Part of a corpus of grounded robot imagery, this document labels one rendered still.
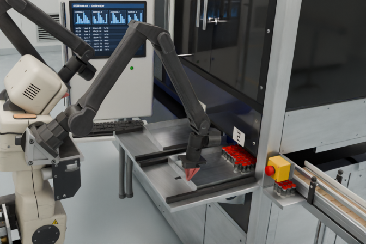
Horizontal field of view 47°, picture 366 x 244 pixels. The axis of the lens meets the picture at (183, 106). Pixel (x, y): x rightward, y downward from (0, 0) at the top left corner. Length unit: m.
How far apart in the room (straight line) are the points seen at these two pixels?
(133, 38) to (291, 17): 0.55
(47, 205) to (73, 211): 1.43
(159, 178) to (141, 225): 1.21
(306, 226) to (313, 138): 0.47
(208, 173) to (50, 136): 0.73
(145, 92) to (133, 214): 0.98
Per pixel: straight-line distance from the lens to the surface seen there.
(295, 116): 1.70
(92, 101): 1.38
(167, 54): 1.43
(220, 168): 1.86
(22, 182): 1.66
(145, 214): 3.04
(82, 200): 3.21
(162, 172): 1.80
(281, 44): 1.54
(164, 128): 2.18
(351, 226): 1.61
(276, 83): 1.58
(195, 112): 1.55
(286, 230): 2.02
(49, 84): 1.48
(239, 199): 1.90
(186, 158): 1.65
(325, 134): 1.87
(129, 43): 1.37
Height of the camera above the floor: 1.82
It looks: 22 degrees down
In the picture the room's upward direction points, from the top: 3 degrees clockwise
